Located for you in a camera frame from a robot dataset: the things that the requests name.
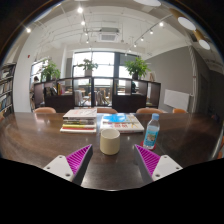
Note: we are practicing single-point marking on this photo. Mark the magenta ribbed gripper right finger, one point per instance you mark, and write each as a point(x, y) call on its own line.
point(152, 166)

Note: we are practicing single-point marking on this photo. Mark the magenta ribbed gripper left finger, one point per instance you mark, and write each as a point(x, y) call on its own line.
point(73, 166)

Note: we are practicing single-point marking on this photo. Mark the clear plastic water bottle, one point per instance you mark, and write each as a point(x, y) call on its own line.
point(152, 131)

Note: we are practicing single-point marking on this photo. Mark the red round coaster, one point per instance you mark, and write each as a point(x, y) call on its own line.
point(142, 145)

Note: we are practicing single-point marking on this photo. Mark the cream ceramic mug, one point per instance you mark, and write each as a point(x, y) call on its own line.
point(110, 141)

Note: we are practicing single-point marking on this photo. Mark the stack of books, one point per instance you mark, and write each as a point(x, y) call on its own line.
point(80, 121)

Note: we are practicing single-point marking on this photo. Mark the colourful magazine on table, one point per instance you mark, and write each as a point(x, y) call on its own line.
point(125, 123)

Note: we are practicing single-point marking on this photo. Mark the tan chair back right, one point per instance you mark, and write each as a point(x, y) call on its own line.
point(149, 111)

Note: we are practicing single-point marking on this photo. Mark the tan chair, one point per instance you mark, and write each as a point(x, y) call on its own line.
point(149, 111)
point(106, 110)
point(45, 110)

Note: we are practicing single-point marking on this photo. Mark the orange chair far right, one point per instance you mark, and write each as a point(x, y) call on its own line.
point(178, 110)

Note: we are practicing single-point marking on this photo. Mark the tan chair back middle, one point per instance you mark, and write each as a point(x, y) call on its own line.
point(106, 110)

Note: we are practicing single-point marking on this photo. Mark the tan chair back left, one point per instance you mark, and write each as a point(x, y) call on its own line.
point(45, 110)

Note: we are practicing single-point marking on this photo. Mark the dark low shelf unit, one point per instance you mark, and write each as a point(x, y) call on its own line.
point(122, 94)

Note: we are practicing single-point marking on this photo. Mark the seated person in background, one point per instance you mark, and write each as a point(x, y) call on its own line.
point(36, 80)

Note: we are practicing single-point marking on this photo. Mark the right potted green plant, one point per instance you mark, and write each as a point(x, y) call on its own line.
point(137, 68)

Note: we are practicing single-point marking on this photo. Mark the potted green plant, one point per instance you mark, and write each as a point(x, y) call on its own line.
point(137, 68)
point(49, 71)
point(88, 67)

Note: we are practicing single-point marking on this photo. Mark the left potted green plant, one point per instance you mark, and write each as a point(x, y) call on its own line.
point(49, 71)

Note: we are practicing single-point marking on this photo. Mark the middle potted green plant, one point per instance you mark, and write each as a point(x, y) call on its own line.
point(88, 67)

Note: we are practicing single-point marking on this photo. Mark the tall bookshelf at left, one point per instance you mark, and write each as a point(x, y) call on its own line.
point(6, 88)

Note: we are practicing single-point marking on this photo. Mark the ceiling air conditioner unit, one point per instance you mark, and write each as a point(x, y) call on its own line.
point(108, 34)

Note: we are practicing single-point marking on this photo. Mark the white board against wall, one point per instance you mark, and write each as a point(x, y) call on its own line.
point(175, 99)

